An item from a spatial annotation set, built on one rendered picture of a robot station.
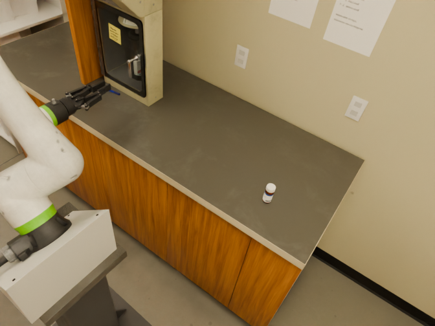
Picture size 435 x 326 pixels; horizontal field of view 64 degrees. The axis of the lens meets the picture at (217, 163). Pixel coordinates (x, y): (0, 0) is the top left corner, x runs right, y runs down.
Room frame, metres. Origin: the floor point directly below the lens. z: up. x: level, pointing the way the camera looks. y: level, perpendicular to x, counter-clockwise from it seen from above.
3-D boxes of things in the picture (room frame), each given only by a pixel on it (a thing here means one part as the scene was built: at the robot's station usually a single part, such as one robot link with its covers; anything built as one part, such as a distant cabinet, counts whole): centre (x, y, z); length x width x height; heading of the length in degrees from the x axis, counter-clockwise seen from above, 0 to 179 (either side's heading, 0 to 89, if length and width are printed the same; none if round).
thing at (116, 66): (1.47, 0.54, 1.19); 0.30 x 0.01 x 0.40; 61
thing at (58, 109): (1.02, 0.66, 1.15); 0.09 x 0.06 x 0.12; 61
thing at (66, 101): (1.09, 0.63, 1.15); 0.09 x 0.08 x 0.07; 151
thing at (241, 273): (1.45, 0.35, 0.45); 2.05 x 0.67 x 0.90; 62
